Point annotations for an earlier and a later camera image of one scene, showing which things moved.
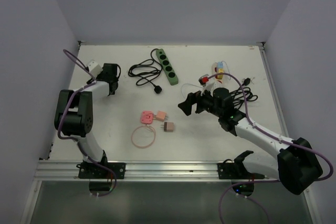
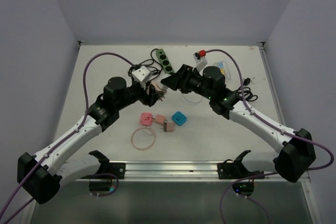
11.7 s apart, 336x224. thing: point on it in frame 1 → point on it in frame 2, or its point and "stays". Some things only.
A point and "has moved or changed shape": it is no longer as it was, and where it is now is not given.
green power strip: [168, 71] stays
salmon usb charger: [160, 116] has moved or changed shape
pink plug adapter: [146, 117] stays
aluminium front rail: [67, 170] stays
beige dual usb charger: [168, 126] stays
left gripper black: [98, 76] → [145, 98]
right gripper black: [193, 98] → [181, 79]
